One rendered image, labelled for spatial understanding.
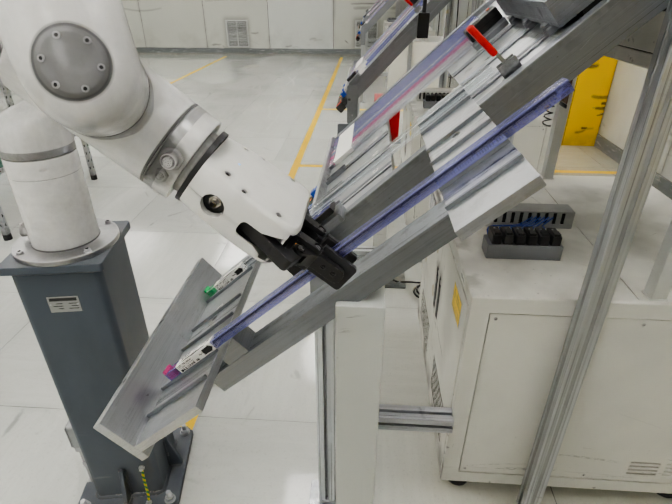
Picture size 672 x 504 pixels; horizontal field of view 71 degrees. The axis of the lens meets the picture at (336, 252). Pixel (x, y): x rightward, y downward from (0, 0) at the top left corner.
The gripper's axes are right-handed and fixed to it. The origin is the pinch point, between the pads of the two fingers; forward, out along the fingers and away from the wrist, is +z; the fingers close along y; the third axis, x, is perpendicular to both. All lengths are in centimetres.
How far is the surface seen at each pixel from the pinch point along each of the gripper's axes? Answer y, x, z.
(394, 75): 506, 29, 63
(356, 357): 5.5, 11.8, 12.9
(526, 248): 51, -4, 46
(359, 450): 5.5, 25.0, 24.7
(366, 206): 36.5, 5.8, 9.0
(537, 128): 182, -25, 84
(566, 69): 36, -30, 17
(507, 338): 37, 9, 50
